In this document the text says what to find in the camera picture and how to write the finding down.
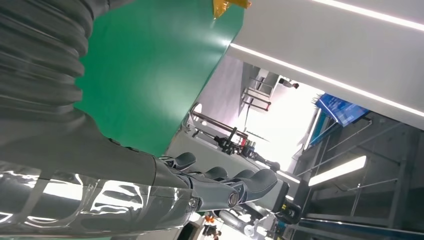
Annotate person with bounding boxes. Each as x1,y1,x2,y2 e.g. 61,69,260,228
277,77,301,91

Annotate long bright light panel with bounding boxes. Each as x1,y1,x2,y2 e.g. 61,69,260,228
307,155,368,188

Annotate blue sign board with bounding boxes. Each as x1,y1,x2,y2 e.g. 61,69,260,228
314,93,371,129

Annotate grey metal frame structure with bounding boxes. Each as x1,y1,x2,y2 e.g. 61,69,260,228
291,111,424,240

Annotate yellow film-wrapped cardboard box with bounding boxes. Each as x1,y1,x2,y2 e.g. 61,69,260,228
211,0,253,20

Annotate white wall light strip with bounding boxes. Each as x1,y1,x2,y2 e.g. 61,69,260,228
227,42,424,119
310,0,424,33

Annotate metal rack frame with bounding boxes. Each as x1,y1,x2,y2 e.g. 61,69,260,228
241,76,276,113

